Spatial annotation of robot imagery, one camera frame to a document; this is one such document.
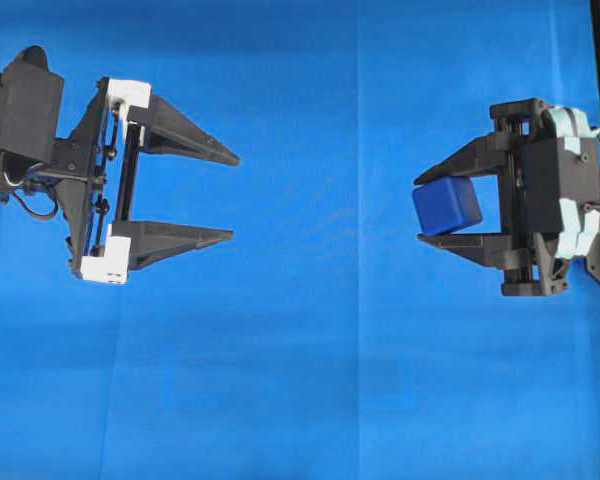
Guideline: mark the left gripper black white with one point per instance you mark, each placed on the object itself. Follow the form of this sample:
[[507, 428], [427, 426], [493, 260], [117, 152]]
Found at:
[[100, 253]]

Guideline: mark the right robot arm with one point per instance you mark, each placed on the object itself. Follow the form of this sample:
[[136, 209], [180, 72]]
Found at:
[[523, 199]]

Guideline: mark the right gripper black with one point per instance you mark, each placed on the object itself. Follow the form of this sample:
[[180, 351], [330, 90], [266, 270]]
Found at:
[[553, 181]]

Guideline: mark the blue cube block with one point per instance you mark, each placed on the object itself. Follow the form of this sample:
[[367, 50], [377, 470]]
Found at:
[[446, 205]]

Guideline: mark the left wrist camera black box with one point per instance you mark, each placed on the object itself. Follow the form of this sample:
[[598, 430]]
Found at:
[[30, 98]]

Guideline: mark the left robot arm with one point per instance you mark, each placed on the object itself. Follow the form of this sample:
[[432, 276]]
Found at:
[[120, 173]]

